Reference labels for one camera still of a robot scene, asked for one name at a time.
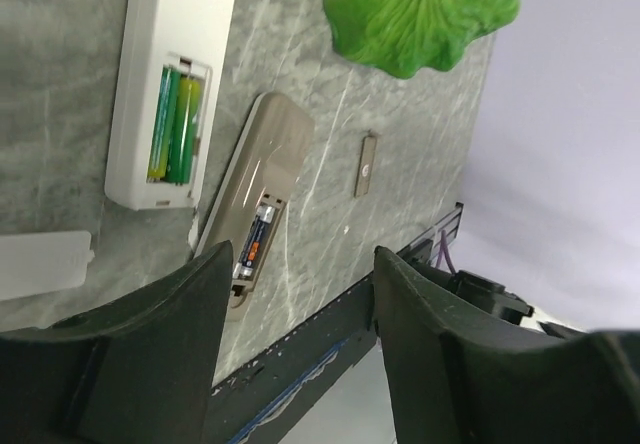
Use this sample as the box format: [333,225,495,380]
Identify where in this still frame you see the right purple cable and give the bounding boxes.
[434,228,456,273]

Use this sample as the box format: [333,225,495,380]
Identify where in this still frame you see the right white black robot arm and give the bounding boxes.
[443,271,583,339]

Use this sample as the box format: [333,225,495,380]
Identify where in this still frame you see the aluminium frame rail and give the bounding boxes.
[398,202,464,264]

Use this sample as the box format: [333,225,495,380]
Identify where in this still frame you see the white universal AC remote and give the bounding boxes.
[195,92,315,321]

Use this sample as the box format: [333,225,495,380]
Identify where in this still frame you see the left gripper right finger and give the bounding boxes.
[373,247,639,443]

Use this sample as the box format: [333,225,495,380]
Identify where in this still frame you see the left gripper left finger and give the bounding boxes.
[1,242,233,443]

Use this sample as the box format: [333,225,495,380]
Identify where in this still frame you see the long white remote control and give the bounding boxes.
[105,0,235,210]

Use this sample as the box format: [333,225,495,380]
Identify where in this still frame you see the green napa cabbage half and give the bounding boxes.
[323,0,520,79]

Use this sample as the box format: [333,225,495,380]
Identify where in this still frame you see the white battery cover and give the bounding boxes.
[0,230,95,301]

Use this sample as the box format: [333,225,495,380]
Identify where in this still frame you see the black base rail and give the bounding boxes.
[202,274,377,444]

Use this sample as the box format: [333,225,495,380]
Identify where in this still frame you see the black batteries in remote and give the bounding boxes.
[234,204,276,280]

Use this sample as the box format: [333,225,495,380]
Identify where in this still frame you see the beige battery cover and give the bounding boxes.
[354,131,379,198]

